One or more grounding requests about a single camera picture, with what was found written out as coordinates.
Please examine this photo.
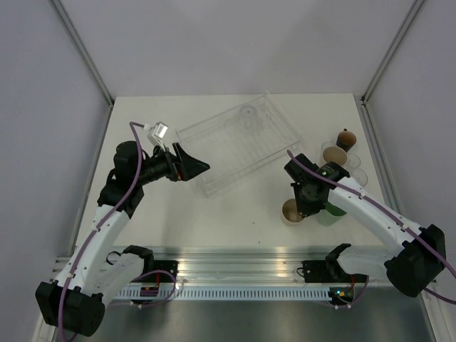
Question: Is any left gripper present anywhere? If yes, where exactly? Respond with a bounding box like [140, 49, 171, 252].
[135, 142, 209, 185]

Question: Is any peach cup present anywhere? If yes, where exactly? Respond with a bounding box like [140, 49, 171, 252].
[281, 199, 304, 226]

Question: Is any green cup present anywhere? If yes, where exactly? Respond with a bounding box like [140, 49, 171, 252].
[316, 202, 346, 227]

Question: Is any beige plastic cup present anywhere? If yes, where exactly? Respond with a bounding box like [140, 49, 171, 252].
[321, 146, 348, 166]

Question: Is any white wire dish rack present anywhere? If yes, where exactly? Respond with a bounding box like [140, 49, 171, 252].
[176, 92, 301, 197]

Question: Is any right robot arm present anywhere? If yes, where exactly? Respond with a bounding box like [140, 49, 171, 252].
[284, 154, 455, 297]

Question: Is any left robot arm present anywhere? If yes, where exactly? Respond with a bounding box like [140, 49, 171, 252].
[35, 141, 210, 337]

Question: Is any large clear glass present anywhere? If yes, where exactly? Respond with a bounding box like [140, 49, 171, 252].
[350, 168, 368, 187]

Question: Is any dark brown cup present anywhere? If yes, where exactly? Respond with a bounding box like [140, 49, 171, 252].
[336, 128, 357, 152]

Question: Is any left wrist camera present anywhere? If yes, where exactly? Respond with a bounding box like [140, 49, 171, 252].
[143, 122, 168, 150]

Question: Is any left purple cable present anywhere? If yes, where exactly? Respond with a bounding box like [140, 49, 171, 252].
[57, 121, 179, 339]

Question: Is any purple cable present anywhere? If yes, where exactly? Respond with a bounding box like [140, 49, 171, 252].
[286, 149, 456, 304]
[57, 121, 179, 339]

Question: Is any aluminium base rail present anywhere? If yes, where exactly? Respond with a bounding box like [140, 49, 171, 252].
[49, 245, 442, 286]

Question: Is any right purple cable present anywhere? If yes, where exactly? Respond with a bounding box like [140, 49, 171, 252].
[286, 149, 456, 304]

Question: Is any white slotted cable duct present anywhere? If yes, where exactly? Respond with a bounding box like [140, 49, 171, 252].
[115, 285, 331, 301]

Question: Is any left frame post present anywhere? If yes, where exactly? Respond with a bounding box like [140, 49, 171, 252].
[49, 0, 115, 108]

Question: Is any frame post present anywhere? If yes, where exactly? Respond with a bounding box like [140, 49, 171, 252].
[360, 0, 428, 106]
[49, 0, 115, 108]

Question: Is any right frame post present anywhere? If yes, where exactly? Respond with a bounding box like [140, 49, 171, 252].
[360, 0, 428, 106]

